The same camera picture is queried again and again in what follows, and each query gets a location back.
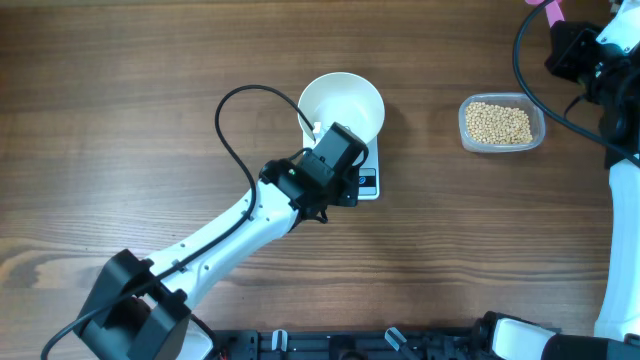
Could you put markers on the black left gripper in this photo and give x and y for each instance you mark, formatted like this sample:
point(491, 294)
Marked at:
point(350, 196)

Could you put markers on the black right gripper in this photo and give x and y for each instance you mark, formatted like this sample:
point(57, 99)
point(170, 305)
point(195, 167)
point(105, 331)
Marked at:
point(565, 51)

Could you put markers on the pink plastic scoop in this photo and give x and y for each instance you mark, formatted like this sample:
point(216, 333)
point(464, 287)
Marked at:
point(553, 10)

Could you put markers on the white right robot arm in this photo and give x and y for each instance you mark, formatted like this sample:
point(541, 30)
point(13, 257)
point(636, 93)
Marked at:
point(616, 331)

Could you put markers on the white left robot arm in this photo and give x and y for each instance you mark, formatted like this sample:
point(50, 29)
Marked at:
point(143, 308)

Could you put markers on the white digital kitchen scale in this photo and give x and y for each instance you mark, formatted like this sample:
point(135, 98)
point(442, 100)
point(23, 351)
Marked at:
point(370, 175)

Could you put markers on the white bowl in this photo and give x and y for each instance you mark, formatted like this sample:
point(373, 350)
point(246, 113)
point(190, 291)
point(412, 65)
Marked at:
point(344, 98)

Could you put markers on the clear plastic container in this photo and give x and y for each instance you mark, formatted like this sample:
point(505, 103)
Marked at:
point(514, 100)

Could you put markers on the pile of soybeans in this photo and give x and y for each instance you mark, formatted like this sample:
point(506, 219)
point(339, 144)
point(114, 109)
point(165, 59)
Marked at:
point(498, 125)

